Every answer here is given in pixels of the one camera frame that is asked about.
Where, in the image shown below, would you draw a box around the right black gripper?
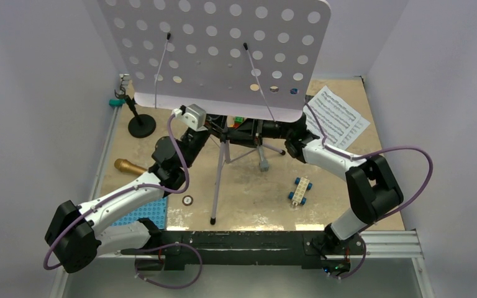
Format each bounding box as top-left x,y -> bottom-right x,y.
228,107 -> 291,148

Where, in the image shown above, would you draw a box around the black microphone stand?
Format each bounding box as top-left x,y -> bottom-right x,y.
114,85 -> 157,138

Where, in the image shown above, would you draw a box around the lilac music stand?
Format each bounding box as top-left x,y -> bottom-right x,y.
96,0 -> 332,226

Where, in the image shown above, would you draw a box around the white sheet music pages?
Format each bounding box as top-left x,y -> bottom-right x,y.
303,86 -> 370,150

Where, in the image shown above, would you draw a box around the gold microphone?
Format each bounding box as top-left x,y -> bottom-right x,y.
114,158 -> 148,176

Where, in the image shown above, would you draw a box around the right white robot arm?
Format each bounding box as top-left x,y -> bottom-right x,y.
227,115 -> 404,253

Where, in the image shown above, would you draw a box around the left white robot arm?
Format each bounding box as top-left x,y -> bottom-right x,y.
43,121 -> 211,273

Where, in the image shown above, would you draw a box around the green brick toy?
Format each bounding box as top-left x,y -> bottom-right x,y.
233,117 -> 245,124

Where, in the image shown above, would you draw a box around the red and grey brick hammer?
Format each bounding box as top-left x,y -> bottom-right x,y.
257,146 -> 270,172

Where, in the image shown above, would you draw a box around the poker chip near front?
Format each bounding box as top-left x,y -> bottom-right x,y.
182,196 -> 194,206

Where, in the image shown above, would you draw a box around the white brick car blue wheels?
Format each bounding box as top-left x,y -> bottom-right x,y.
288,177 -> 312,206

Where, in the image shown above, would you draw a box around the teal clamp hook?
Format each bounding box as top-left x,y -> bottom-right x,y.
109,99 -> 125,108

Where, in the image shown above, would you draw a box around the light blue building baseplate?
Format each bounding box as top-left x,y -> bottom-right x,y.
111,197 -> 168,230

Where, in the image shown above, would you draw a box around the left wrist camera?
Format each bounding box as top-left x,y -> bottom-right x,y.
171,104 -> 207,132

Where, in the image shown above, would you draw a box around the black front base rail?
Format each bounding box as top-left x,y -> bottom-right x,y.
121,230 -> 367,271

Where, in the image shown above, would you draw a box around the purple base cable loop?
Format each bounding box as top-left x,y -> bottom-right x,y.
134,242 -> 204,289

